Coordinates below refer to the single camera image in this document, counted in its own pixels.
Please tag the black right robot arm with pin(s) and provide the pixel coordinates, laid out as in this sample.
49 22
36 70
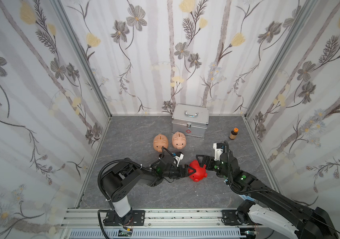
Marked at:
266 206

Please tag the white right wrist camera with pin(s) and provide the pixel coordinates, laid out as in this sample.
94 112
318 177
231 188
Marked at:
217 149

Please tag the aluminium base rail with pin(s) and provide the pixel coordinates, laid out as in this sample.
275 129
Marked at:
177 224

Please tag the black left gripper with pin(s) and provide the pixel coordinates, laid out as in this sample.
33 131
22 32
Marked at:
175 171

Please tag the small brown orange-capped bottle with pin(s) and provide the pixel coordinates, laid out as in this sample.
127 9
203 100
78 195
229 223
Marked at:
233 134

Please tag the red piggy bank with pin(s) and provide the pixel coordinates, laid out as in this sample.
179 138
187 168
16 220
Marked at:
197 173

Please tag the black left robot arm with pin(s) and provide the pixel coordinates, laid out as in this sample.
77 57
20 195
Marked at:
117 178

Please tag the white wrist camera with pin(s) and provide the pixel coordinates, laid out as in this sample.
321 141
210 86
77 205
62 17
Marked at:
178 156
217 149

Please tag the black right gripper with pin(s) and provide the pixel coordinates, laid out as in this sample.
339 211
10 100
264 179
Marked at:
212 163

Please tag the pink piggy bank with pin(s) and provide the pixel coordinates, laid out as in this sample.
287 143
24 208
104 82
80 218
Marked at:
179 140
160 141

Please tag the silver aluminium first aid case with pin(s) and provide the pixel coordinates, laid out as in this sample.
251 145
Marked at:
190 120

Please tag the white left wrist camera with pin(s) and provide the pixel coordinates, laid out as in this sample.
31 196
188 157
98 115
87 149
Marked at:
178 156

